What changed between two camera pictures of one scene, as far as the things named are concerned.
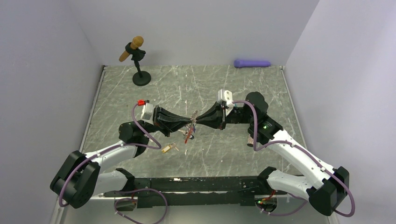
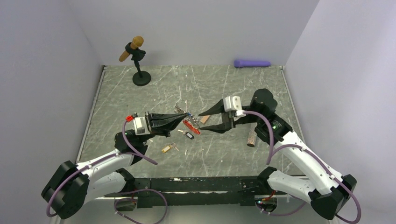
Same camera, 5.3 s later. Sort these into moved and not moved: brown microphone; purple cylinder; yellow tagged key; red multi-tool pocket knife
Moved: red multi-tool pocket knife
Not moved: yellow tagged key; brown microphone; purple cylinder
